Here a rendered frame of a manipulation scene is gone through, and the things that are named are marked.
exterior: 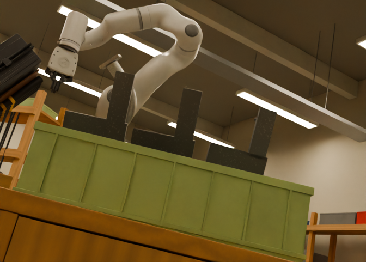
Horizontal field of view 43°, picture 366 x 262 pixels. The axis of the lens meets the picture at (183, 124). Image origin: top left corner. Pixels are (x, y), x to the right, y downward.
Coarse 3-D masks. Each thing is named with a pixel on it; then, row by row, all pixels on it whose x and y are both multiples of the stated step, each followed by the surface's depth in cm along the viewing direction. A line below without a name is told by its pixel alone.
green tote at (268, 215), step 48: (48, 144) 97; (96, 144) 98; (48, 192) 94; (96, 192) 95; (144, 192) 96; (192, 192) 98; (240, 192) 99; (288, 192) 100; (240, 240) 95; (288, 240) 97
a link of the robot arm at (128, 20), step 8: (136, 8) 184; (112, 16) 181; (120, 16) 181; (128, 16) 182; (136, 16) 182; (104, 24) 182; (112, 24) 181; (120, 24) 181; (128, 24) 182; (136, 24) 183; (88, 32) 191; (96, 32) 189; (104, 32) 185; (112, 32) 183; (120, 32) 184; (128, 32) 186; (88, 40) 189; (96, 40) 189; (104, 40) 187; (80, 48) 188; (88, 48) 190
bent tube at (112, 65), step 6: (108, 60) 111; (114, 60) 111; (102, 66) 111; (108, 66) 111; (114, 66) 111; (120, 66) 112; (114, 72) 111; (132, 90) 112; (132, 96) 112; (132, 102) 112; (132, 108) 112; (132, 114) 113; (126, 120) 112
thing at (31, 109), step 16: (16, 112) 467; (32, 112) 459; (48, 112) 500; (64, 112) 507; (0, 128) 464; (32, 128) 460; (0, 144) 456; (0, 160) 512; (16, 160) 447; (16, 176) 444
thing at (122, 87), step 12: (120, 72) 108; (120, 84) 108; (132, 84) 108; (120, 96) 109; (108, 108) 109; (120, 108) 109; (72, 120) 110; (84, 120) 109; (96, 120) 109; (108, 120) 109; (120, 120) 109; (96, 132) 110; (108, 132) 110; (120, 132) 109
